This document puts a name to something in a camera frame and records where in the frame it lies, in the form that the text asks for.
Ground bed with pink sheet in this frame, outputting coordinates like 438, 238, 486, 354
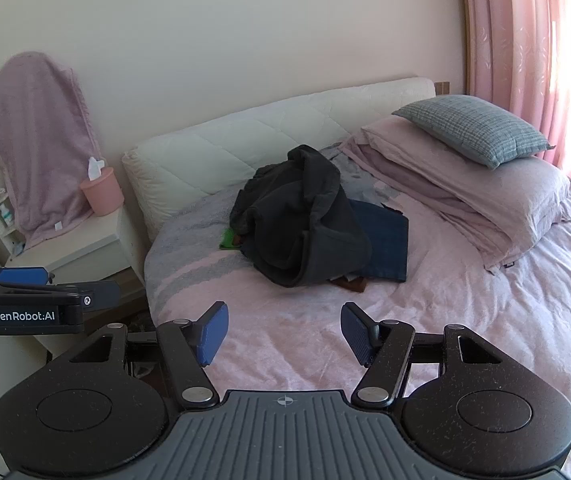
142, 155, 571, 480

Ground pink towel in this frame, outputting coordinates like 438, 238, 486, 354
0, 52, 101, 251

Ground green cloth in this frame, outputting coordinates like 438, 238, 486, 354
219, 227, 246, 251

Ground pink pillow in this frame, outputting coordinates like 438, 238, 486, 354
363, 117, 571, 256

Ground wooden window frame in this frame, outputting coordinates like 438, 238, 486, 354
458, 0, 472, 96

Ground black pants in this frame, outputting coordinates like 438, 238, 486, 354
229, 145, 372, 288

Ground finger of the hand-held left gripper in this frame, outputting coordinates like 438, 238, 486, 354
0, 266, 56, 293
0, 280, 124, 311

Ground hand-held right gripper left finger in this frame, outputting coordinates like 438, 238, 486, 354
68, 301, 229, 409

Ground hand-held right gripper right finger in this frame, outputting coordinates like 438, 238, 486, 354
340, 302, 506, 408

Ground white quilted headboard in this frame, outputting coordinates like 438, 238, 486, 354
122, 77, 436, 241

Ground pink round tissue box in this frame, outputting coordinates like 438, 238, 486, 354
80, 166, 125, 217

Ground grey checked pillow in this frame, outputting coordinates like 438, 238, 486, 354
392, 95, 555, 170

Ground blue jeans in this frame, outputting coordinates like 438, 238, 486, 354
350, 200, 410, 282

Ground pink curtain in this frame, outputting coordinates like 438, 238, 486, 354
458, 0, 571, 171

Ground folded mauve sheet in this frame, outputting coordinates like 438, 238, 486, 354
339, 140, 516, 275

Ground brown cloth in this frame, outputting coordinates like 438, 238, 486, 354
328, 275, 367, 293

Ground white nightstand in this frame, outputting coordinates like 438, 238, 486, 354
4, 204, 150, 361

